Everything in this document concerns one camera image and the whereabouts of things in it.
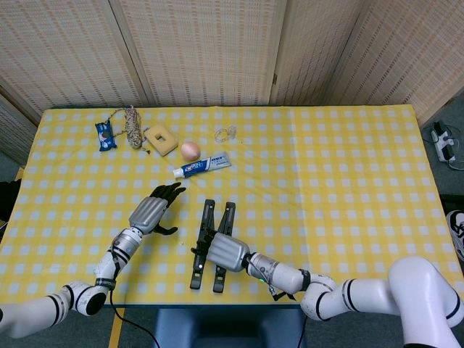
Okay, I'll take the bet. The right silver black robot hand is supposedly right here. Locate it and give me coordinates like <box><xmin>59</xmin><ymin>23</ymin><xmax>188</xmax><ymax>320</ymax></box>
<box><xmin>191</xmin><ymin>228</ymin><xmax>252</xmax><ymax>273</ymax></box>

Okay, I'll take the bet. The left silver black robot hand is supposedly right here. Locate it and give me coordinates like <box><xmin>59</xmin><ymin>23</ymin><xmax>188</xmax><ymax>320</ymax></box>
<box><xmin>128</xmin><ymin>182</ymin><xmax>187</xmax><ymax>236</ymax></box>

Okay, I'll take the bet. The black folding stand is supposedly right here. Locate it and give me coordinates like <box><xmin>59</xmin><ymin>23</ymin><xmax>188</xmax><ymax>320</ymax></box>
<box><xmin>189</xmin><ymin>199</ymin><xmax>236</xmax><ymax>294</ymax></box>

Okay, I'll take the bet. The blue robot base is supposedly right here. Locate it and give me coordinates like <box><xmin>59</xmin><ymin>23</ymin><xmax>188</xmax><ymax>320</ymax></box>
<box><xmin>152</xmin><ymin>307</ymin><xmax>307</xmax><ymax>348</ymax></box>

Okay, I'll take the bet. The yellow sponge with hole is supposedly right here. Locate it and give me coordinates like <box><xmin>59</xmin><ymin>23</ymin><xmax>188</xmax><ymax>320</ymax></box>
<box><xmin>144</xmin><ymin>124</ymin><xmax>179</xmax><ymax>157</ymax></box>

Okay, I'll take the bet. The blue white toothpaste tube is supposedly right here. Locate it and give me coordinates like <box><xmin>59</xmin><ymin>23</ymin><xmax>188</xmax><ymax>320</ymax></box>
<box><xmin>173</xmin><ymin>152</ymin><xmax>232</xmax><ymax>179</ymax></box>

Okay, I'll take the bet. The blue cookie packet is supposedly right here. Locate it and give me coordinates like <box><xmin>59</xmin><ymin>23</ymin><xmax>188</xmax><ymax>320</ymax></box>
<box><xmin>94</xmin><ymin>121</ymin><xmax>118</xmax><ymax>152</ymax></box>

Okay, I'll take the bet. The clear plastic clip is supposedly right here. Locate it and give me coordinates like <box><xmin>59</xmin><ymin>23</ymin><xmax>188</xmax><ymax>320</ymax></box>
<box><xmin>214</xmin><ymin>125</ymin><xmax>240</xmax><ymax>143</ymax></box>

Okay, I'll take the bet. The yellow white checkered tablecloth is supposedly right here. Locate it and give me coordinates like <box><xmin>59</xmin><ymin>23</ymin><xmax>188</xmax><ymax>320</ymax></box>
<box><xmin>0</xmin><ymin>104</ymin><xmax>464</xmax><ymax>307</ymax></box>

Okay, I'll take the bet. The yellow floor tape strip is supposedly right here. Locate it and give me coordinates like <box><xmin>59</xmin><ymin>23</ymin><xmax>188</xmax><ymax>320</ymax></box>
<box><xmin>108</xmin><ymin>307</ymin><xmax>126</xmax><ymax>348</ymax></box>

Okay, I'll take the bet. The black object beside table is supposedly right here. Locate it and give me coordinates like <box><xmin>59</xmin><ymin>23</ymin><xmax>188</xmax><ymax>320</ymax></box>
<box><xmin>0</xmin><ymin>181</ymin><xmax>21</xmax><ymax>222</ymax></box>

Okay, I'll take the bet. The woven folding screen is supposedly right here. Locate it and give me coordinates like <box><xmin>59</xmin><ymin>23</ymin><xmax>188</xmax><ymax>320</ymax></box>
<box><xmin>0</xmin><ymin>0</ymin><xmax>464</xmax><ymax>157</ymax></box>

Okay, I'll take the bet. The white black sneaker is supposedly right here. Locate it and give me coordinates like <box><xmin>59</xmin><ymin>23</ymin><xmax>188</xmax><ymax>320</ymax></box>
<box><xmin>445</xmin><ymin>210</ymin><xmax>464</xmax><ymax>262</ymax></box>

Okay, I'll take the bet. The white power strip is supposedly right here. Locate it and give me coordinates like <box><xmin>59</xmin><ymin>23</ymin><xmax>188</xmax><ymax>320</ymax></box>
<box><xmin>430</xmin><ymin>122</ymin><xmax>460</xmax><ymax>163</ymax></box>

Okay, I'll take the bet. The black cable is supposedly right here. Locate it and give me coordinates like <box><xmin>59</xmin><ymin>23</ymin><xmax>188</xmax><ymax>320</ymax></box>
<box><xmin>267</xmin><ymin>284</ymin><xmax>295</xmax><ymax>302</ymax></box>
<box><xmin>108</xmin><ymin>289</ymin><xmax>160</xmax><ymax>348</ymax></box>

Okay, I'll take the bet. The braided rope bundle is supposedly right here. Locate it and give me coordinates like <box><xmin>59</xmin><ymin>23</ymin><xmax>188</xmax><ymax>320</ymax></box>
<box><xmin>107</xmin><ymin>104</ymin><xmax>152</xmax><ymax>157</ymax></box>

